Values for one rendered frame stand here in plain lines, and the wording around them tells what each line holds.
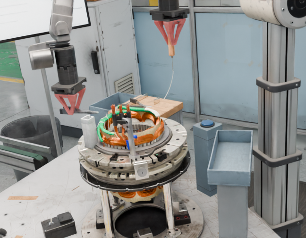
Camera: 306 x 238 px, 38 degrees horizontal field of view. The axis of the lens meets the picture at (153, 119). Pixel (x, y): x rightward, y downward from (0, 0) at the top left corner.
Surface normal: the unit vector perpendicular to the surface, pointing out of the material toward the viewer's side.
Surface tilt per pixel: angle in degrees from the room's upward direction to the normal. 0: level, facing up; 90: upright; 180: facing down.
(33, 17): 83
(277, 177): 90
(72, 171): 0
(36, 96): 90
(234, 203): 90
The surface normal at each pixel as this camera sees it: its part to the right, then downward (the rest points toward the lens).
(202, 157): -0.79, 0.30
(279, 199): 0.35, 0.33
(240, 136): -0.23, 0.40
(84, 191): -0.09, -0.92
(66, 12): 0.36, 0.06
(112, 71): 0.84, 0.14
